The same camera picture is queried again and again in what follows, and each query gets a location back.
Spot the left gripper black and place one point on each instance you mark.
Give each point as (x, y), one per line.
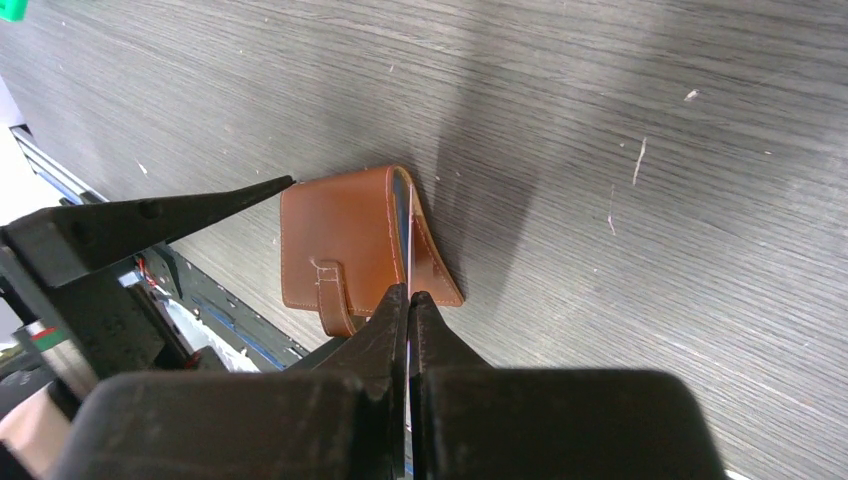
(61, 266)

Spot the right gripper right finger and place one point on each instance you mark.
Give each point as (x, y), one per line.
(472, 420)

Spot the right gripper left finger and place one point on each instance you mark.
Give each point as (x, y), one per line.
(332, 416)

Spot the white credit card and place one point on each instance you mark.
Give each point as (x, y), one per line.
(409, 462)

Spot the brown leather card holder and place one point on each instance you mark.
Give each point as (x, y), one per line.
(343, 244)

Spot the green card tray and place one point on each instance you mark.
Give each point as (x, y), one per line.
(13, 10)

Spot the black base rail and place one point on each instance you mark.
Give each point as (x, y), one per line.
(208, 313)

